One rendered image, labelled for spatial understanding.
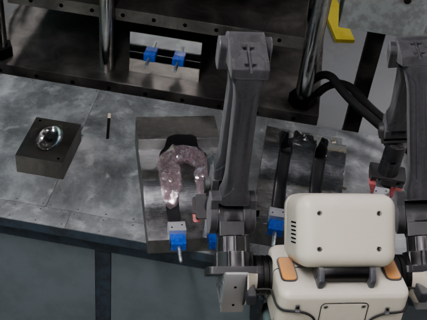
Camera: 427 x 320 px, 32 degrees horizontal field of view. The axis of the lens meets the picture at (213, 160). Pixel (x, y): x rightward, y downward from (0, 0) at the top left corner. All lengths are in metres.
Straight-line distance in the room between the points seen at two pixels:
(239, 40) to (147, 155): 0.93
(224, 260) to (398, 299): 0.37
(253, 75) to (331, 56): 3.22
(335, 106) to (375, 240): 2.72
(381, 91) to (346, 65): 0.30
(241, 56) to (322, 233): 0.39
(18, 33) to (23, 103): 0.49
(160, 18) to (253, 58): 1.30
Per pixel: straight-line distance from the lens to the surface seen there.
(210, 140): 2.39
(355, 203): 1.54
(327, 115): 4.15
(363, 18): 2.75
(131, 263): 2.35
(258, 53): 1.49
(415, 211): 1.75
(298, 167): 2.34
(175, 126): 2.42
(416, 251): 1.71
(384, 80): 4.56
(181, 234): 2.12
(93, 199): 2.31
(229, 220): 1.63
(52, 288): 2.54
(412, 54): 1.68
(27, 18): 3.22
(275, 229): 2.13
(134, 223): 2.24
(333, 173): 2.35
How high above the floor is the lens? 2.40
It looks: 40 degrees down
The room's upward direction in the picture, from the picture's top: 7 degrees clockwise
